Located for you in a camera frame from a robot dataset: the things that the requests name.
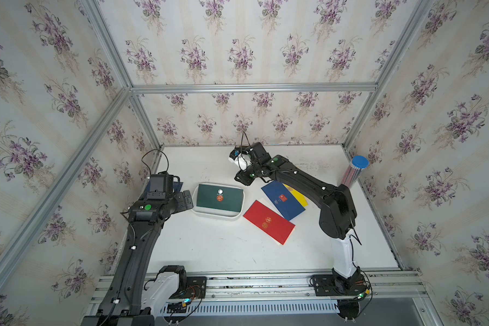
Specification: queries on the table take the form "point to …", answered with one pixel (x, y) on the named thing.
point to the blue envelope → (283, 199)
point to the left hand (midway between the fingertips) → (180, 201)
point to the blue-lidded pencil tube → (357, 164)
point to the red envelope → (269, 222)
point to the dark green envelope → (221, 197)
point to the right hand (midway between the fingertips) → (240, 174)
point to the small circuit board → (178, 307)
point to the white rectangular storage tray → (214, 212)
